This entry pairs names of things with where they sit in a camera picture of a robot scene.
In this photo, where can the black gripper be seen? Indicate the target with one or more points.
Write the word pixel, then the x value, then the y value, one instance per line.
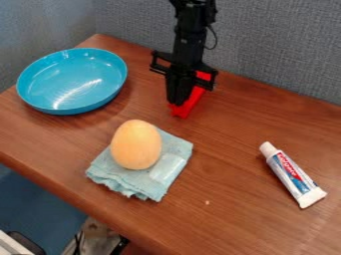
pixel 185 60

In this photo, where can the red rectangular block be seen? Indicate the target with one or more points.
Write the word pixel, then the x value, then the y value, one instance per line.
pixel 183 111

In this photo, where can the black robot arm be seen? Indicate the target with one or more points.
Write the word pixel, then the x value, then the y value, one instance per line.
pixel 195 14

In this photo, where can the blue plate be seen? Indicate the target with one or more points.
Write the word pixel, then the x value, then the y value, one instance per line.
pixel 73 81

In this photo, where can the orange egg-shaped sponge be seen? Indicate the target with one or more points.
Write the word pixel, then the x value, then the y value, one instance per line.
pixel 137 145

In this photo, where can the light blue folded cloth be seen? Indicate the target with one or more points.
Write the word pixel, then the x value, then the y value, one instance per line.
pixel 149 183

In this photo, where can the white toothpaste tube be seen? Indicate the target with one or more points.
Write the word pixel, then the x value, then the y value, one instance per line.
pixel 302 186

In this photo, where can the grey table leg base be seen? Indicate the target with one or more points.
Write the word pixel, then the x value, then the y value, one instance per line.
pixel 97 239

